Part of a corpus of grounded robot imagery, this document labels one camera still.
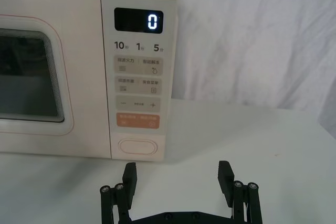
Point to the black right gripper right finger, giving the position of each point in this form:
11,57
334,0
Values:
225,179

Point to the cream microwave oven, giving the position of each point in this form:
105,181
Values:
78,51

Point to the oven control panel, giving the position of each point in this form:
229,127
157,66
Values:
139,98

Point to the white wrinkled backdrop cloth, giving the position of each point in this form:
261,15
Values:
249,51

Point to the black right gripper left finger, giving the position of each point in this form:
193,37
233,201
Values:
128,182

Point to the white table cloth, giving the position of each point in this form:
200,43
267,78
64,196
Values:
197,142

